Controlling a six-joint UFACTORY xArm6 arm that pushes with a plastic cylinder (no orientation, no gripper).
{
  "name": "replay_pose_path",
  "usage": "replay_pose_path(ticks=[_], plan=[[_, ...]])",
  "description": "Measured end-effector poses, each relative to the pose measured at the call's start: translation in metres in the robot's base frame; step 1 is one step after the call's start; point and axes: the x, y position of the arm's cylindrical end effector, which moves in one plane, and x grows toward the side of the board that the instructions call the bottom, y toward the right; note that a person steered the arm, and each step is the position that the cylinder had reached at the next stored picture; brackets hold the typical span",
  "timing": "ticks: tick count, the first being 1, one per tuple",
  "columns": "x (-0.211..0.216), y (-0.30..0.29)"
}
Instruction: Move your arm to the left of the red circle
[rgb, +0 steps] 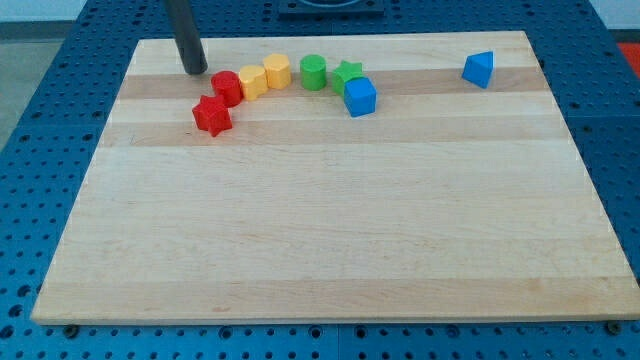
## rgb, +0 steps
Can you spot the light wooden board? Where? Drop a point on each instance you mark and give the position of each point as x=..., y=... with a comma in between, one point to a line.
x=450, y=203

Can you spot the blue cube block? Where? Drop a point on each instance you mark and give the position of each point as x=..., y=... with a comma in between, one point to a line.
x=360, y=97

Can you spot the green cylinder block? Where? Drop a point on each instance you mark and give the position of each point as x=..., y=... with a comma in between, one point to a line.
x=313, y=72

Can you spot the green star block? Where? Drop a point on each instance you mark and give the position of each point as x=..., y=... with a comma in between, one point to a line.
x=345, y=72

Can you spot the yellow hexagon block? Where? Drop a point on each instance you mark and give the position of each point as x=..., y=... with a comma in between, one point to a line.
x=278, y=71

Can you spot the yellow heart block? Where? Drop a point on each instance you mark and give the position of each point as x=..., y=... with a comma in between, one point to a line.
x=253, y=81

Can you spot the red star block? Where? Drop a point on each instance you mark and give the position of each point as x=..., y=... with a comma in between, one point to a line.
x=212, y=115

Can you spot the red cylinder block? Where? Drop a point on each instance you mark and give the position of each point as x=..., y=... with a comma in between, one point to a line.
x=227, y=84

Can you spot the blue triangle block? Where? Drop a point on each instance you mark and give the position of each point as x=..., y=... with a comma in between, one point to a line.
x=478, y=69

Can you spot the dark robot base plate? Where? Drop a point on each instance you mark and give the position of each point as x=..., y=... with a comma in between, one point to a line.
x=290, y=9

